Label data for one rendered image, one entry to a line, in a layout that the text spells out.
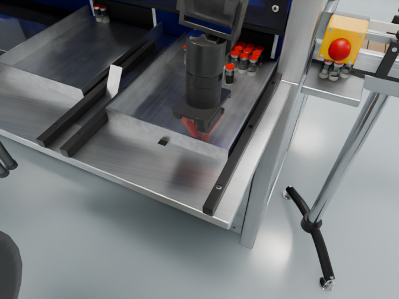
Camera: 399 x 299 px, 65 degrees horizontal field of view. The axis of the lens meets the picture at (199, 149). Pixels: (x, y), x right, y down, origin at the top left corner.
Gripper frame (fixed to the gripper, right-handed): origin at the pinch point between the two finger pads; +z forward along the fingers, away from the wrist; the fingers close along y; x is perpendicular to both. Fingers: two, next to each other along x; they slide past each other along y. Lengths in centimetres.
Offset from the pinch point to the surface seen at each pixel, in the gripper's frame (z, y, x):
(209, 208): 1.3, -11.9, -7.5
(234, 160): 0.1, -1.4, -7.4
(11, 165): 69, 16, 99
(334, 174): 38, 47, -31
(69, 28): -1, 26, 54
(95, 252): 90, 7, 49
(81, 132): 1.0, -7.4, 21.0
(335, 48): -12.8, 23.2, -16.8
